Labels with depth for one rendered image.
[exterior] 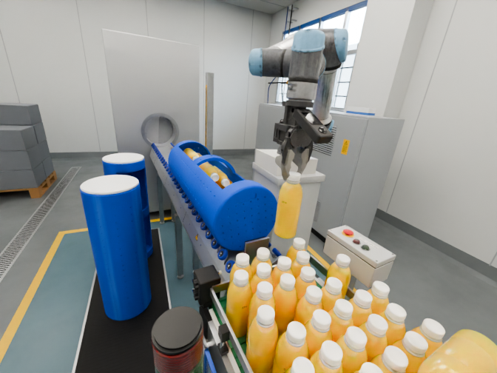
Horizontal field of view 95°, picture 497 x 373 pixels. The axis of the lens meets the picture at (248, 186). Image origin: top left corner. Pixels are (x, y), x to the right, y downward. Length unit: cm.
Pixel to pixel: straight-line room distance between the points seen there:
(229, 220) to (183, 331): 56
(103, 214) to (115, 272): 38
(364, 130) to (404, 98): 142
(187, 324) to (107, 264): 126
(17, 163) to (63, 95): 219
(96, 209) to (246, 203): 83
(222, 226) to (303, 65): 57
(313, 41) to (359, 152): 184
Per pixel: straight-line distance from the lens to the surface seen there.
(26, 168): 423
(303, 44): 63
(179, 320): 36
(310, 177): 133
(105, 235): 146
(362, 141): 238
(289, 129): 63
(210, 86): 218
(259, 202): 89
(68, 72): 598
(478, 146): 331
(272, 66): 74
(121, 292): 170
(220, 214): 83
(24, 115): 448
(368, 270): 85
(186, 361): 36
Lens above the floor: 154
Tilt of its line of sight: 21 degrees down
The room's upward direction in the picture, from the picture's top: 5 degrees clockwise
